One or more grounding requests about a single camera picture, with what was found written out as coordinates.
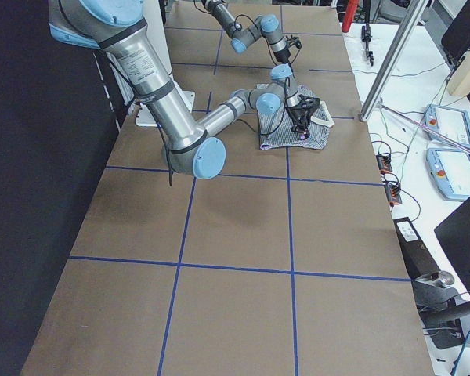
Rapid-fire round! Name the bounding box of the upper orange terminal block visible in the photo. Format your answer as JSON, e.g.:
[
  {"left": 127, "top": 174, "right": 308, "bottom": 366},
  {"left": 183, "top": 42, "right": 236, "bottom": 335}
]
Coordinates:
[{"left": 376, "top": 154, "right": 392, "bottom": 175}]

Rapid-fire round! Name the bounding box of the upper teach pendant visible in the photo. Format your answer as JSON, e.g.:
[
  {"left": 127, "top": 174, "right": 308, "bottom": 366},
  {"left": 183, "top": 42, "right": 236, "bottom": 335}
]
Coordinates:
[{"left": 424, "top": 104, "right": 470, "bottom": 149}]

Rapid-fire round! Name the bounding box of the lower orange terminal block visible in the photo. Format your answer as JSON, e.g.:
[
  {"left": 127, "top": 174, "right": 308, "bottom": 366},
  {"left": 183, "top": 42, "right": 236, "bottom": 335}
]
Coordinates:
[{"left": 384, "top": 182, "right": 402, "bottom": 207}]

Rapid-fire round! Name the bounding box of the teach pendant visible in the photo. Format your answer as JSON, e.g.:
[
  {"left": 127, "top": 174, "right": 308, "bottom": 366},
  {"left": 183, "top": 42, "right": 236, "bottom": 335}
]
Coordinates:
[
  {"left": 424, "top": 104, "right": 470, "bottom": 149},
  {"left": 426, "top": 148, "right": 470, "bottom": 201}
]

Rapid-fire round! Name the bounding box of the striped polo shirt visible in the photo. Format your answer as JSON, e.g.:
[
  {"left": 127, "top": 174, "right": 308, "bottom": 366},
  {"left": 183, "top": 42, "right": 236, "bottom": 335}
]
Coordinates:
[{"left": 258, "top": 102, "right": 334, "bottom": 150}]

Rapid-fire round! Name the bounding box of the black camera stand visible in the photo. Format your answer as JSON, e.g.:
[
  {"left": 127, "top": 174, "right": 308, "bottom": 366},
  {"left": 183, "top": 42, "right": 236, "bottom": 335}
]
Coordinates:
[{"left": 411, "top": 273, "right": 470, "bottom": 349}]

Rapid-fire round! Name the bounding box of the aluminium frame post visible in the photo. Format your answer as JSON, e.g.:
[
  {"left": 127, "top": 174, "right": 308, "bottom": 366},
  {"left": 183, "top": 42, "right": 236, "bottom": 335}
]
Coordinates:
[{"left": 359, "top": 0, "right": 428, "bottom": 121}]

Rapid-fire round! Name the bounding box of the black box with label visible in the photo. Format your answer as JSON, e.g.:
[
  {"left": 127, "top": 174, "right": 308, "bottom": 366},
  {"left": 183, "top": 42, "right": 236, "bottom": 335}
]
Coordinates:
[{"left": 393, "top": 217, "right": 440, "bottom": 280}]

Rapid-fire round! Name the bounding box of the black clamp tool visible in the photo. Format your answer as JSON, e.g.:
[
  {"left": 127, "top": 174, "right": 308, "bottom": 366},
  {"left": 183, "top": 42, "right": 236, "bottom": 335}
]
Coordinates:
[{"left": 361, "top": 22, "right": 374, "bottom": 67}]

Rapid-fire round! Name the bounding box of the lower teach pendant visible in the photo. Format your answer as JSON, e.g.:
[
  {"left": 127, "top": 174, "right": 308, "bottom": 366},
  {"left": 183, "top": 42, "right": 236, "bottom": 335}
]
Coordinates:
[{"left": 426, "top": 148, "right": 470, "bottom": 201}]

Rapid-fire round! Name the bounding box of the brown paper table cover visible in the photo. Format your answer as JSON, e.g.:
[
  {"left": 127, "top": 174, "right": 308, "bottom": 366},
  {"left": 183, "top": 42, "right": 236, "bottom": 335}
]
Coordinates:
[{"left": 22, "top": 5, "right": 433, "bottom": 375}]

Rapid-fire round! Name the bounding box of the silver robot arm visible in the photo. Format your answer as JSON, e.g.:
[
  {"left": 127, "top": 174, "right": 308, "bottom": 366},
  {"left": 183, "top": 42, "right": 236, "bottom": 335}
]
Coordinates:
[
  {"left": 49, "top": 1, "right": 320, "bottom": 179},
  {"left": 202, "top": 1, "right": 291, "bottom": 63}
]

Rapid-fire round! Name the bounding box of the orange terminal block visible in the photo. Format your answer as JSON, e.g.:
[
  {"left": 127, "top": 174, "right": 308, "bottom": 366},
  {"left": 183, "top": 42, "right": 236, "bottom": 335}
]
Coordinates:
[
  {"left": 384, "top": 182, "right": 402, "bottom": 207},
  {"left": 376, "top": 154, "right": 392, "bottom": 175}
]

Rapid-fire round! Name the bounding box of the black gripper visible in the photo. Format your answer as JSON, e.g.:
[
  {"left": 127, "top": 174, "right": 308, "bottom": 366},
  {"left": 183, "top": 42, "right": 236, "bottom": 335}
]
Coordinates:
[
  {"left": 273, "top": 48, "right": 290, "bottom": 63},
  {"left": 285, "top": 93, "right": 309, "bottom": 118}
]

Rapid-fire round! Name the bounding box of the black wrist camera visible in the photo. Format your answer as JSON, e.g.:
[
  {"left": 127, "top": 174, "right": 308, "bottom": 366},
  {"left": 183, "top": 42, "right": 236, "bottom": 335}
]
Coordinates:
[
  {"left": 286, "top": 35, "right": 302, "bottom": 50},
  {"left": 289, "top": 96, "right": 320, "bottom": 139}
]

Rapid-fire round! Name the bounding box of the red cylinder object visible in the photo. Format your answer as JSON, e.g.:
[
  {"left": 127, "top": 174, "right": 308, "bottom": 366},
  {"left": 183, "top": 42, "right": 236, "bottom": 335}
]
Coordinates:
[{"left": 342, "top": 0, "right": 359, "bottom": 33}]

